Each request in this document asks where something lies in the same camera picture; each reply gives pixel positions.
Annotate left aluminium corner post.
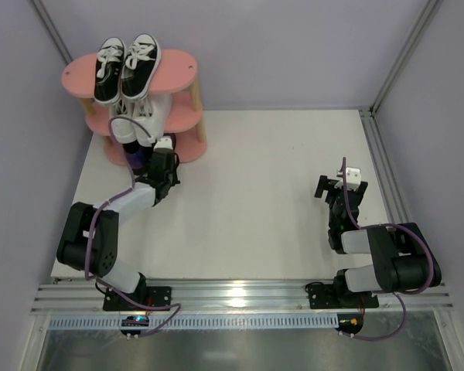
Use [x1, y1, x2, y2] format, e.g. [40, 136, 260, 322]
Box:
[28, 0, 73, 65]

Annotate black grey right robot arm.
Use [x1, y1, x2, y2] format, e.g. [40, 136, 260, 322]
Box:
[306, 175, 442, 308]

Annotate right aluminium corner post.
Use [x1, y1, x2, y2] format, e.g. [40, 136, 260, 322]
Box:
[369, 0, 443, 116]

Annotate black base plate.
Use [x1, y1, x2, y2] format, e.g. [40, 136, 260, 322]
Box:
[103, 286, 172, 311]
[305, 282, 379, 309]

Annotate left controller board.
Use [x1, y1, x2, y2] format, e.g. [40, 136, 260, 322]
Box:
[120, 315, 149, 340]

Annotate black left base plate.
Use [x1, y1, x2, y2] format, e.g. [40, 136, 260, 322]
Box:
[103, 286, 172, 311]

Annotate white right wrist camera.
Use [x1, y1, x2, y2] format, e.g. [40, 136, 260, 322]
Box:
[334, 167, 362, 192]

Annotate right controller board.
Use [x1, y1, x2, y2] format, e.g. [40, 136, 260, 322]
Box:
[336, 313, 364, 338]

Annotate slotted grey cable duct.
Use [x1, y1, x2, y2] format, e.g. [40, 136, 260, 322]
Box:
[48, 313, 338, 331]

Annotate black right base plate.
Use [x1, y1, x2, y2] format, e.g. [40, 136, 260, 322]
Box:
[305, 282, 379, 309]

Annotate pink three-tier shoe shelf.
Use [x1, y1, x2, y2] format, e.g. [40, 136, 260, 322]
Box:
[61, 49, 206, 165]

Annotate controller board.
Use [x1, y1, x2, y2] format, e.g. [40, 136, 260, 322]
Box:
[336, 313, 364, 338]
[120, 315, 149, 340]

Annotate aluminium corner post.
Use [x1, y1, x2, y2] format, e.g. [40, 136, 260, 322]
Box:
[28, 0, 73, 65]
[369, 0, 443, 116]

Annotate aluminium right side rail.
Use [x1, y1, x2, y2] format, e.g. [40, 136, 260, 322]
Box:
[359, 108, 411, 223]

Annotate aluminium rail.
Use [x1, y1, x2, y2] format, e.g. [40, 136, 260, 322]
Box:
[32, 277, 455, 315]
[359, 108, 411, 223]

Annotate aluminium front rail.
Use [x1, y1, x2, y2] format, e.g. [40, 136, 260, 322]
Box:
[32, 277, 455, 315]

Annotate black canvas sneaker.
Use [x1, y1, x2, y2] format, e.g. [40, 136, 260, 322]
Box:
[94, 37, 125, 106]
[121, 34, 162, 101]

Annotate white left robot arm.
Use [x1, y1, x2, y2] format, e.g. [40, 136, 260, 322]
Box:
[56, 148, 179, 310]

